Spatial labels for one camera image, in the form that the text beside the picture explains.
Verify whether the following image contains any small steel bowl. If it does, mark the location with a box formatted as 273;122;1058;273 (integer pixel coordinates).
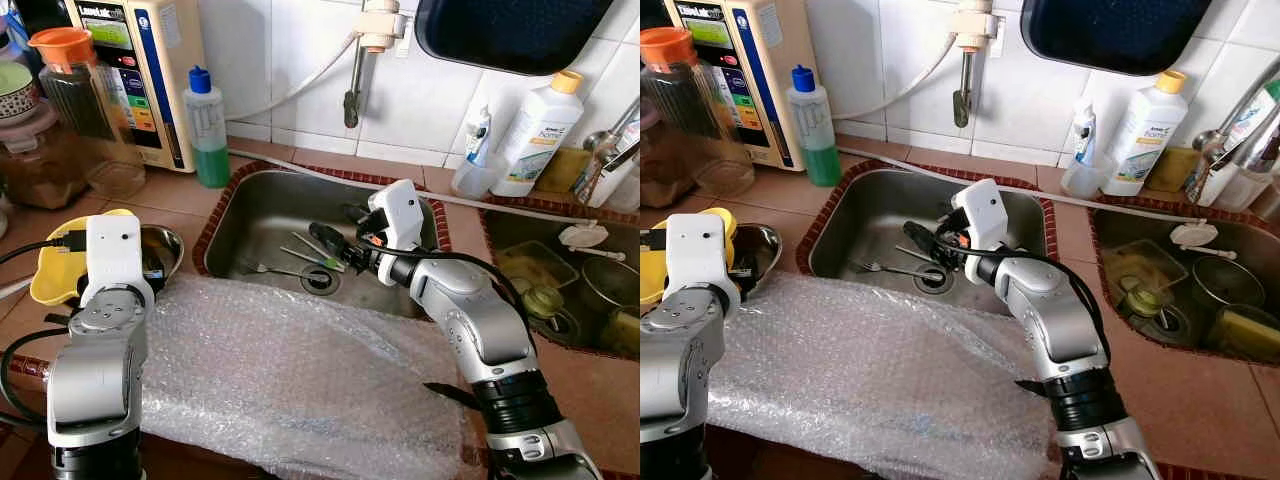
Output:
138;225;186;284
733;222;784;279

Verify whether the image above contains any clear plastic food container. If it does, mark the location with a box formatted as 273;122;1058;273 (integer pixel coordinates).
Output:
495;240;581;301
1100;238;1191;301

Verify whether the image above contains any dark blue tray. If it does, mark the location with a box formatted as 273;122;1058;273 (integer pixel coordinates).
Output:
413;0;616;78
1020;0;1216;78

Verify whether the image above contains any jar of brown powder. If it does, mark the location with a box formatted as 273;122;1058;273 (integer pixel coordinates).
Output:
640;100;691;209
0;100;89;211

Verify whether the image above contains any white utensil holder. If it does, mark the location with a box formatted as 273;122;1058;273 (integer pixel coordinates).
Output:
598;150;641;213
1198;150;1280;216

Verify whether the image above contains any small clear spray bottle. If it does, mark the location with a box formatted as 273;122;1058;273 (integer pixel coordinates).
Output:
1060;97;1101;199
451;104;494;200

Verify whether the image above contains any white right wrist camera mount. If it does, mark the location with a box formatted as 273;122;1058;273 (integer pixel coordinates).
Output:
950;178;1009;251
366;180;426;253

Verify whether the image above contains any yellow sponge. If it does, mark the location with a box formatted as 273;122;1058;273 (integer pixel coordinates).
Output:
533;147;593;197
1143;147;1201;194

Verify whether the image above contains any green dish soap bottle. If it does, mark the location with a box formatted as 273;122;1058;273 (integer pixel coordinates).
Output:
786;64;843;189
183;66;232;190

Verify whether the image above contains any patterned ceramic bowl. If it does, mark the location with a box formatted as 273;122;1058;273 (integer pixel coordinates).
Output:
0;58;41;126

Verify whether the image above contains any drinking glass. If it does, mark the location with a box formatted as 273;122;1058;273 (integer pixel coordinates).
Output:
523;284;571;323
1118;275;1166;319

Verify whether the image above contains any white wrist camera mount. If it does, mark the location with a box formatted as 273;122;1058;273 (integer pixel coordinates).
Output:
366;180;426;253
950;178;1009;251
82;213;156;309
665;212;743;306

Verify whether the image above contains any green-handled knife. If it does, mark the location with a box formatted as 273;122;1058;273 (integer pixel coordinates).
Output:
290;231;348;271
893;232;949;271
278;246;341;273
882;246;941;273

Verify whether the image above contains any white faucet hose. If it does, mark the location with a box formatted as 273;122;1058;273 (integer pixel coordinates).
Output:
830;33;959;123
225;33;363;123

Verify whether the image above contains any beige water ionizer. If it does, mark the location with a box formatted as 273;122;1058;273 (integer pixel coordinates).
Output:
668;0;809;173
65;0;208;174

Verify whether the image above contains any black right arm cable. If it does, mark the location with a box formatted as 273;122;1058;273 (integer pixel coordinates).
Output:
350;245;533;356
945;245;1113;361

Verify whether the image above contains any white bottle yellow cap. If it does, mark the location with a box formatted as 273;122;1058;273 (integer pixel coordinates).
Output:
1100;69;1189;198
490;69;585;198

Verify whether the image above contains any steel pot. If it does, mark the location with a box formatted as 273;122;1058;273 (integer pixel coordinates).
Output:
580;257;641;313
1190;255;1266;311

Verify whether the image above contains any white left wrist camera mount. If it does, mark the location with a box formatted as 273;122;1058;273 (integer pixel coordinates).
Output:
665;212;743;306
82;213;156;309

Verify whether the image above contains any glass pitcher orange lid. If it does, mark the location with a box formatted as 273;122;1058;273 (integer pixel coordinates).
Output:
28;27;148;199
640;27;746;199

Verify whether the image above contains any yellow plastic bowl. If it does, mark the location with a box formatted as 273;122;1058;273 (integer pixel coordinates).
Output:
30;208;138;306
640;207;739;306

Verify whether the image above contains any clear bubble wrap sheet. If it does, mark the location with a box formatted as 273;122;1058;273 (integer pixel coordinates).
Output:
705;270;1066;480
135;272;491;480

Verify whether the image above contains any yellowish plastic tub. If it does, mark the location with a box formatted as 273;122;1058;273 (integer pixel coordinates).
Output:
1205;305;1280;363
600;305;641;357

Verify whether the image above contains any stainless steel sink basin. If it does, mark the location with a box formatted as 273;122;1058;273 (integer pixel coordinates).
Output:
480;205;641;361
1090;205;1280;363
808;168;1046;319
205;170;441;321

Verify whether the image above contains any wall faucet white diverter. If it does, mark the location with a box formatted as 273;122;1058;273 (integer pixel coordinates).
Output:
950;0;1006;129
343;0;413;130

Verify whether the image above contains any metal fork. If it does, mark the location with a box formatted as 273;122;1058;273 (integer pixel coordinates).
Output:
240;258;306;283
855;258;911;282

